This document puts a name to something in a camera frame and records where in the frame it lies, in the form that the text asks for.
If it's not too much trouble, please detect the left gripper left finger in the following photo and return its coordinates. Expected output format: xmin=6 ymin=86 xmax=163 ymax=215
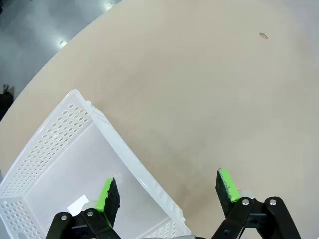
xmin=46 ymin=177 xmax=122 ymax=239

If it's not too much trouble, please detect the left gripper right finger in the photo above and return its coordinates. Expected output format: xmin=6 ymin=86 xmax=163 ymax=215
xmin=211 ymin=168 xmax=303 ymax=239

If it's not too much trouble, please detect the white perforated plastic basket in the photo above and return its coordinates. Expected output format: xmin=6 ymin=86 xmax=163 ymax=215
xmin=0 ymin=89 xmax=186 ymax=239

